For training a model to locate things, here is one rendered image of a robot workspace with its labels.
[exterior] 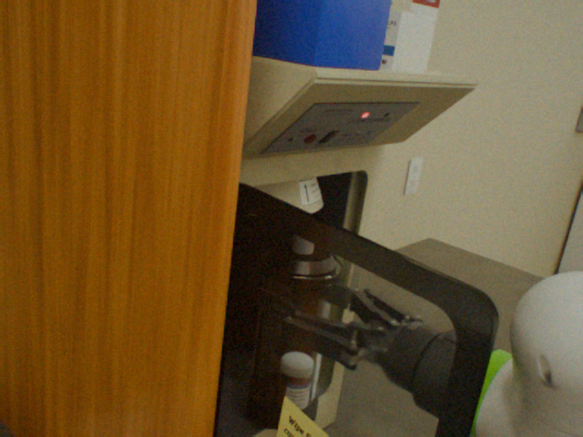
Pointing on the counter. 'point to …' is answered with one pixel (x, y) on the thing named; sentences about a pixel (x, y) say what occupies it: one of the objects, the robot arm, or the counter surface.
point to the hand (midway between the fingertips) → (301, 294)
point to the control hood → (284, 85)
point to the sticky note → (297, 422)
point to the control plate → (328, 118)
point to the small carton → (406, 41)
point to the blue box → (322, 32)
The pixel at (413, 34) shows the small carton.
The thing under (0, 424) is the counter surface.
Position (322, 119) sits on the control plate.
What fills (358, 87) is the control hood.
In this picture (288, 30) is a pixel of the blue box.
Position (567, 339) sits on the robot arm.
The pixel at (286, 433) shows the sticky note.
